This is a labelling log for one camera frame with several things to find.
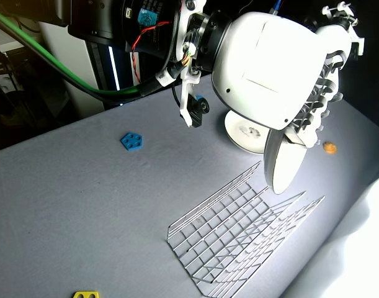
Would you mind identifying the wire dish rack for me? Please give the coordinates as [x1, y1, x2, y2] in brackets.
[166, 161, 326, 298]

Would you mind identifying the blue pentagon block with holes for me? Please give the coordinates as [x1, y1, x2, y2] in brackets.
[120, 132, 146, 152]

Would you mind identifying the white plate with dark rim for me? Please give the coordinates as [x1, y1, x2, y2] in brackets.
[263, 129, 308, 196]
[223, 110, 270, 155]

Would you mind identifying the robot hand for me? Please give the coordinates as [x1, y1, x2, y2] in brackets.
[314, 24, 353, 60]
[211, 11, 344, 150]

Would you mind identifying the white cabinet with light strip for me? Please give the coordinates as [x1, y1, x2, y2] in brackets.
[37, 21, 122, 120]

